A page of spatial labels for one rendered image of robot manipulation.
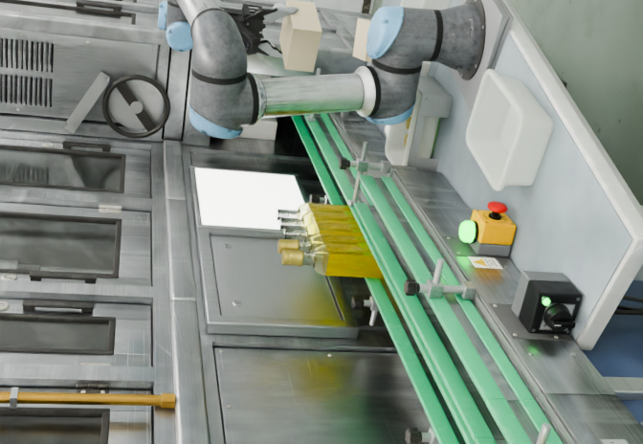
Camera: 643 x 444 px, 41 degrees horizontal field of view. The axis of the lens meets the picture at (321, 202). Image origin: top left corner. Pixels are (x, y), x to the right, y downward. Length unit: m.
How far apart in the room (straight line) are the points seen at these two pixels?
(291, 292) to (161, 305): 0.31
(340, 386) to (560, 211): 0.58
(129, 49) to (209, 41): 1.07
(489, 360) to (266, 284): 0.77
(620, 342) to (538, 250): 0.22
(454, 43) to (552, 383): 0.86
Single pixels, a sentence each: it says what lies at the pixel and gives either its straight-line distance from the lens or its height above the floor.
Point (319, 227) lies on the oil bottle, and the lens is 2.03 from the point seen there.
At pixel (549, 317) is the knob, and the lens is 1.50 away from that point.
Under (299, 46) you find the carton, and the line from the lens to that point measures 2.26.
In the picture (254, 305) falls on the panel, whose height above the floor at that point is 1.21.
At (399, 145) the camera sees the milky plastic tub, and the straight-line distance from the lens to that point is 2.32.
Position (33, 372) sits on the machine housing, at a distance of 1.77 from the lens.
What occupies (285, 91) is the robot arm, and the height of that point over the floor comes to 1.19.
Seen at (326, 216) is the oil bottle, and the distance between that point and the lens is 2.09.
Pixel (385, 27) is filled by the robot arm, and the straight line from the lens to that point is 1.93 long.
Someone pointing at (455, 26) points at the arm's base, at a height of 0.83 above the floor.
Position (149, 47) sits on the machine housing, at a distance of 2.85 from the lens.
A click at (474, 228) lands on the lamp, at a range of 1.74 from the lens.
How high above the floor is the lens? 1.52
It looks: 13 degrees down
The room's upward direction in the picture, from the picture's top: 86 degrees counter-clockwise
